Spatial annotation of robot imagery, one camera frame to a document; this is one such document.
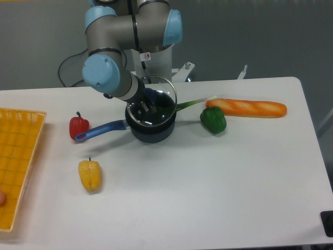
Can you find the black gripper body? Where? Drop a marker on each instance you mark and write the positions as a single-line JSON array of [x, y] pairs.
[[140, 95]]

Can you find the glass pot lid blue knob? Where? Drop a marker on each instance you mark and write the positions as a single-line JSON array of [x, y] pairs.
[[163, 94]]

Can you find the dark blue saucepan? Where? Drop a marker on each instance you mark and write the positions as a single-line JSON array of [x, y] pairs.
[[148, 135]]

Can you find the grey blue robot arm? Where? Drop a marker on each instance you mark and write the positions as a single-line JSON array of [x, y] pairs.
[[114, 26]]

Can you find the green onion stalk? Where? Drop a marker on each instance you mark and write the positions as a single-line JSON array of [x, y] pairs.
[[190, 103]]

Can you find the green bell pepper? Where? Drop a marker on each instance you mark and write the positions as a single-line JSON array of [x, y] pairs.
[[213, 119]]

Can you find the red bell pepper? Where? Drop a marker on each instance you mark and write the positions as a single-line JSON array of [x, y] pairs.
[[77, 125]]

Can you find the orange baguette bread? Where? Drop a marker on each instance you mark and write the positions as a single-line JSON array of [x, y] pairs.
[[245, 108]]

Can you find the yellow bell pepper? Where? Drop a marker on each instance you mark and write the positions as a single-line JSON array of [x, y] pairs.
[[90, 175]]

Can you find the yellow woven basket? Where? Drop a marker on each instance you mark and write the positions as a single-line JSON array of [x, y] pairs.
[[20, 133]]

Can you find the black table grommet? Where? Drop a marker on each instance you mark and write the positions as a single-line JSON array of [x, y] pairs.
[[327, 218]]

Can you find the white metal bracket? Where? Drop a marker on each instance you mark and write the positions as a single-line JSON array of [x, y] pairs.
[[243, 73]]

